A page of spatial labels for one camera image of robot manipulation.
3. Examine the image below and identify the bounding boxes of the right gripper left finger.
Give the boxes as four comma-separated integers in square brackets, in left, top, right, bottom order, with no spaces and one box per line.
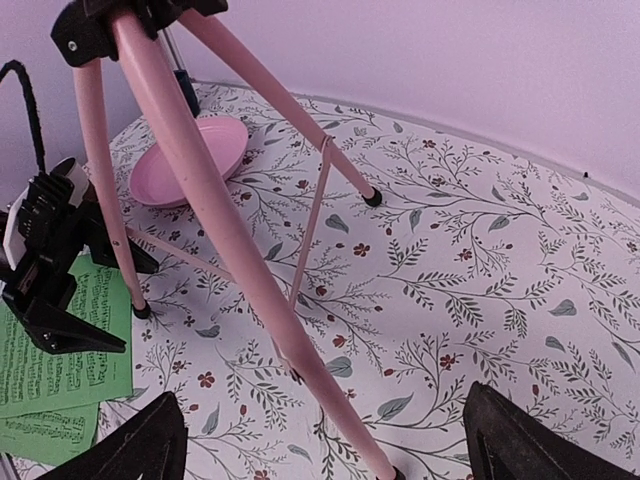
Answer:
[41,392,188,480]

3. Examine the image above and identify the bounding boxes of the pink music stand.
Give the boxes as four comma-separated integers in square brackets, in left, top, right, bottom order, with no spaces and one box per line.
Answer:
[51,1,400,479]

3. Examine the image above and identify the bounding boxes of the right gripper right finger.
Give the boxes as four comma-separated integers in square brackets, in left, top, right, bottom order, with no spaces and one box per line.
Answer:
[463,382,633,480]

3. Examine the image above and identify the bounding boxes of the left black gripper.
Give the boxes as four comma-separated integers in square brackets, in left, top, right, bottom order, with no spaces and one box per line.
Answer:
[2,198,159,354]

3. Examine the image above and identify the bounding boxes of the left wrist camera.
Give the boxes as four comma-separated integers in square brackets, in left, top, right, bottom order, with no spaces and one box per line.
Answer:
[1,171,78,270]

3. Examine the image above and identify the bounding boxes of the small brown white jar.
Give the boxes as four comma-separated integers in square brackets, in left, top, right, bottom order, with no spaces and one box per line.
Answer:
[51,157,90,207]

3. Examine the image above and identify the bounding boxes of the pink plate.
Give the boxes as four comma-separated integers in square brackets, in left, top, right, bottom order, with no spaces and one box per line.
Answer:
[128,117,250,209]

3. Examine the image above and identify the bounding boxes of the green sheet music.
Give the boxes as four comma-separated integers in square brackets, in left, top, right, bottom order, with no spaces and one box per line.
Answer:
[1,404,99,466]
[1,255,133,418]

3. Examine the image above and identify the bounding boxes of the dark blue cup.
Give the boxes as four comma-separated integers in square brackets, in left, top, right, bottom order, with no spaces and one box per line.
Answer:
[174,69,201,118]

